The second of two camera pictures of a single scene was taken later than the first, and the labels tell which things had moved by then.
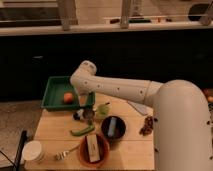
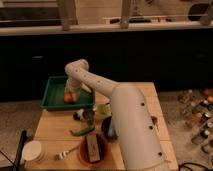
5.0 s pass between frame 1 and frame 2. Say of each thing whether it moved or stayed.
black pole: stayed
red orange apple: stayed
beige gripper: moved
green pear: stayed
